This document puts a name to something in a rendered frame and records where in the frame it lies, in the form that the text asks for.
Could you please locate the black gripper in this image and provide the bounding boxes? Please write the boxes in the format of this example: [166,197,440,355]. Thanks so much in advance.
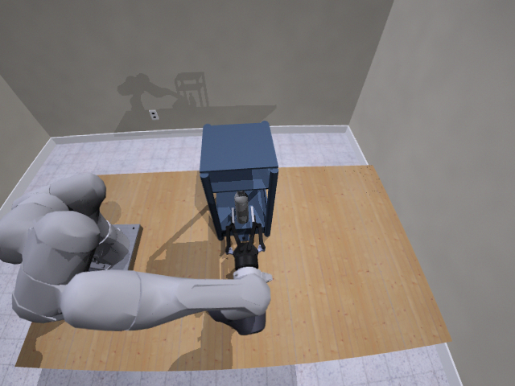
[225,207,266,271]

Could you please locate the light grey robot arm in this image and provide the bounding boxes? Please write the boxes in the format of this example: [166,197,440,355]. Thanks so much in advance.
[0,173,273,335]

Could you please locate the blue shelving unit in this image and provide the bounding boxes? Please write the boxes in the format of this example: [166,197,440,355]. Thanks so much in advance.
[200,121,278,241]

